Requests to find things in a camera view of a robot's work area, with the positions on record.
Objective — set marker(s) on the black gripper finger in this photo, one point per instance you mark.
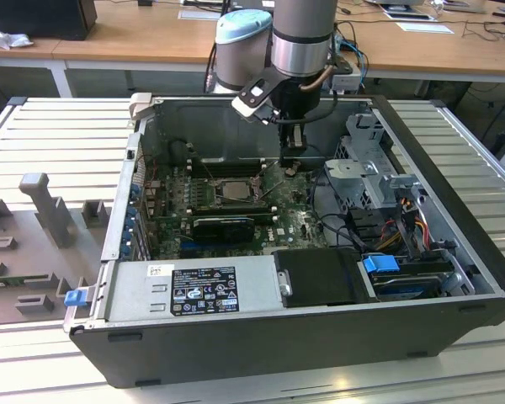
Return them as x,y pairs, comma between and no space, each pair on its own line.
284,143
298,136

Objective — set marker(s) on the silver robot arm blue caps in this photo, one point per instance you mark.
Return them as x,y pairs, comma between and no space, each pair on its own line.
303,25

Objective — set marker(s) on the CPU socket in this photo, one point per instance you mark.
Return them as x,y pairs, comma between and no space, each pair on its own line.
257,189

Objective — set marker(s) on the black RAM slot bank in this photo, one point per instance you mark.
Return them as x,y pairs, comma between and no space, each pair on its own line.
235,209
227,168

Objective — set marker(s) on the blue slot clip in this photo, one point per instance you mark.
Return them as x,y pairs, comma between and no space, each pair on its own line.
134,191
131,221
129,244

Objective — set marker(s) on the round coin battery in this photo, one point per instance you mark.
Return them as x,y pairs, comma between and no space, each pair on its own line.
290,171

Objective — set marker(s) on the silver metal drive cage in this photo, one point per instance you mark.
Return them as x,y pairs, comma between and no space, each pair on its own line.
362,177

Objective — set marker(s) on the green motherboard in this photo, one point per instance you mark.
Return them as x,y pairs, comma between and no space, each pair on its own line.
290,227

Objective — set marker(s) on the black round component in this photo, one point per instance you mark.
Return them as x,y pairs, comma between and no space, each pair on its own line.
179,149

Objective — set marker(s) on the black graphics card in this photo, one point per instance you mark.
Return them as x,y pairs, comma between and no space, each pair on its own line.
223,230

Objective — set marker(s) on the pale paper sheet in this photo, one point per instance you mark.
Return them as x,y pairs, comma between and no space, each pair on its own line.
423,28
198,14

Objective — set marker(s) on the dark flat tablet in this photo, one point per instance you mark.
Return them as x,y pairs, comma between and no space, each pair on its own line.
408,16

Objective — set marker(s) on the black plastic shroud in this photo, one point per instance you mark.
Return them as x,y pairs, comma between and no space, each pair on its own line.
320,278

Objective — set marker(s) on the grey case corner latch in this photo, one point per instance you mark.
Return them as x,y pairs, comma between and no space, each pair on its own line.
139,107

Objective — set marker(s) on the blue disk carrier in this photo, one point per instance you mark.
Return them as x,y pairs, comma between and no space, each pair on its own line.
379,267

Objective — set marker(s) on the black power supply label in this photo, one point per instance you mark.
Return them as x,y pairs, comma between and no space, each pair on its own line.
204,290

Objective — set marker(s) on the small white sticker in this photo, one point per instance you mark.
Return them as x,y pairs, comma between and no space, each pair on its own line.
160,271

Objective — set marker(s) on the black hard disk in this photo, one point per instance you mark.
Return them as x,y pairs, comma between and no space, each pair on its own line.
408,288

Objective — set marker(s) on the black open PC case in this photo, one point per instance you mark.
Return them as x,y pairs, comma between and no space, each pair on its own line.
278,349

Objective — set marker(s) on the silver power supply unit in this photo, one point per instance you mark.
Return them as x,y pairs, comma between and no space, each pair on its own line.
130,294

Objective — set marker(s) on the blue case latch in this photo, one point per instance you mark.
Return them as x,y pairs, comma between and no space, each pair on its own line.
76,298

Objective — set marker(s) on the grey parts rack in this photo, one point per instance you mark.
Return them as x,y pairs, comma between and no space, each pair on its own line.
46,256

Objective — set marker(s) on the black box on desk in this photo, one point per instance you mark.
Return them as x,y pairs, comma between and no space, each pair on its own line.
38,19

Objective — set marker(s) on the crumpled white paper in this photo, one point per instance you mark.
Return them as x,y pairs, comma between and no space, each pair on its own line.
10,40

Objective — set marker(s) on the green RAM stick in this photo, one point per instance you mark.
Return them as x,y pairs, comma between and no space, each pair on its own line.
4,281

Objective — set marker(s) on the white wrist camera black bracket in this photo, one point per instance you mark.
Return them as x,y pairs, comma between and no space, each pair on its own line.
254,103

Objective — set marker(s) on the silver hinge bracket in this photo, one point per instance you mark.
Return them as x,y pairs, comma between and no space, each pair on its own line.
285,283

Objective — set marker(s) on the wooden desk white frame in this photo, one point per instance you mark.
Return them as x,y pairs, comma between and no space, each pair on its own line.
151,38

